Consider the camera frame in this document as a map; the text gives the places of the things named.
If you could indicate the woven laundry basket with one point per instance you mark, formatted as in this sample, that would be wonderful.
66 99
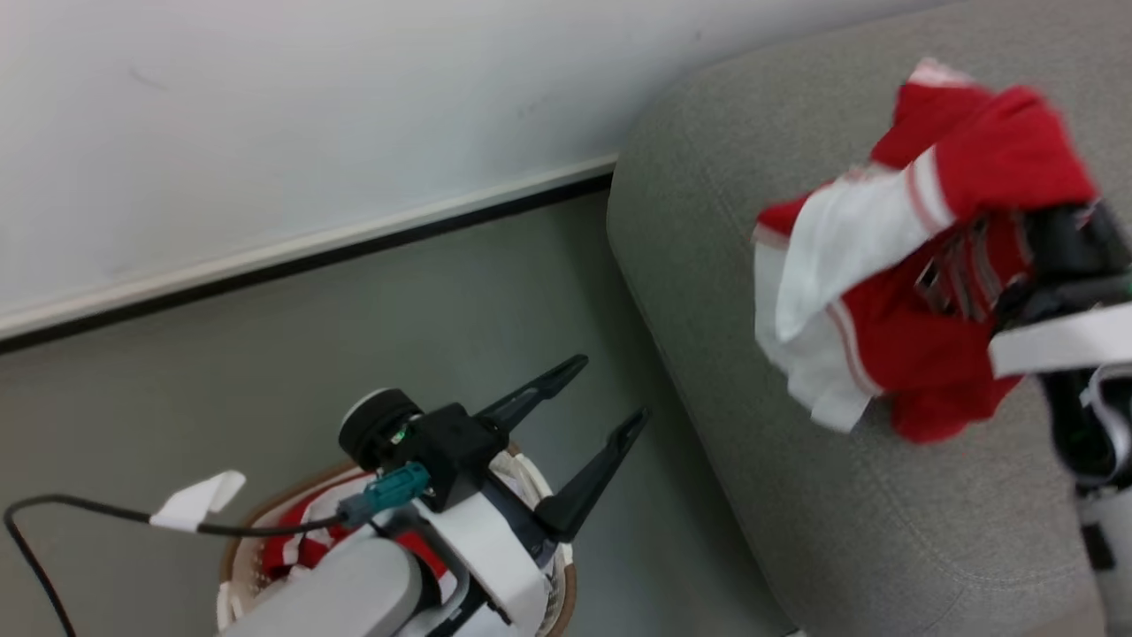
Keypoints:
228 566

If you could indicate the white black baseboard strip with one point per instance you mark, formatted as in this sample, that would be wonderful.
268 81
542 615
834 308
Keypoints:
265 252

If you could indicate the red white striped garment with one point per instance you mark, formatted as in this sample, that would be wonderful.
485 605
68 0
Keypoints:
999 159

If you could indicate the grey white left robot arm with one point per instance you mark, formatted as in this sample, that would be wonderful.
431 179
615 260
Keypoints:
354 593

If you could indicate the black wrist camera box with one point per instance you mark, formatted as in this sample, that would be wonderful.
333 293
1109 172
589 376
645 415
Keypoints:
455 451

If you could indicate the round black white-topped cylinder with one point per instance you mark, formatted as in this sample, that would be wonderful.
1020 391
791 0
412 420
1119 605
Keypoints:
376 425

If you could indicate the red white clothing heap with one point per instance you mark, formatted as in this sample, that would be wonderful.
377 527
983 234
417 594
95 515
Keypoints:
309 548

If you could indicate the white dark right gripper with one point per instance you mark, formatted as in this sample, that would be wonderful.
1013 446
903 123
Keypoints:
1070 292

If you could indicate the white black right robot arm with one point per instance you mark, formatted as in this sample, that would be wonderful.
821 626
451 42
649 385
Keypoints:
1092 433

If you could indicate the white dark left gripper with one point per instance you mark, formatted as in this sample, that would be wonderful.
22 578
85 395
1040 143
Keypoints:
495 548

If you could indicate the grey fabric sofa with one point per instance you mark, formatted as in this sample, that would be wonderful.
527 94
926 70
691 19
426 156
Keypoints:
884 531

